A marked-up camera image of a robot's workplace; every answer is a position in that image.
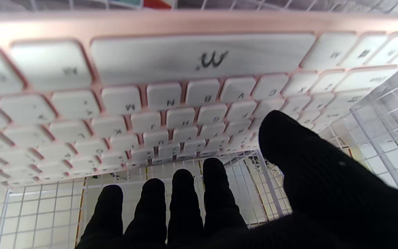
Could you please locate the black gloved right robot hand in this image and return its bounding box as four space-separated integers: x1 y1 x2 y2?
76 110 398 249

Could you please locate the pink keyboard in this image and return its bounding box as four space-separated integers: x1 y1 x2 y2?
0 10 398 190

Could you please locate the white wire drawer basket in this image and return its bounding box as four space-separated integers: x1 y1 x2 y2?
0 0 398 249

